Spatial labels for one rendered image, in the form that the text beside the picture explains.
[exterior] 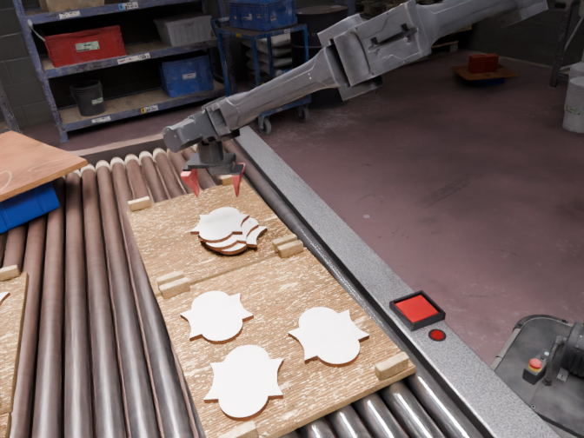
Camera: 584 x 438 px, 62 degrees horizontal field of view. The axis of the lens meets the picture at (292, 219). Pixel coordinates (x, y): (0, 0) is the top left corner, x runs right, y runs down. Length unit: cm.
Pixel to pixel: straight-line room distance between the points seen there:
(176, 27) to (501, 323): 404
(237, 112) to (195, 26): 433
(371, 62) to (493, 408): 56
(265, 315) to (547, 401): 107
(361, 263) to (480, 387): 38
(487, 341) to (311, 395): 153
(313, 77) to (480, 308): 180
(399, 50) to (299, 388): 54
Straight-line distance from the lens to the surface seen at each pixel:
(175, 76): 529
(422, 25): 74
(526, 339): 198
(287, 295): 99
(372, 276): 107
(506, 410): 86
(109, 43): 507
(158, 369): 93
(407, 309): 97
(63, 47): 502
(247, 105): 94
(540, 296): 257
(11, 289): 125
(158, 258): 118
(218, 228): 115
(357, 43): 75
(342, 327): 90
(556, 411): 176
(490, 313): 241
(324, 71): 79
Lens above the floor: 158
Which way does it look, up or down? 31 degrees down
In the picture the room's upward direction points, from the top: 5 degrees counter-clockwise
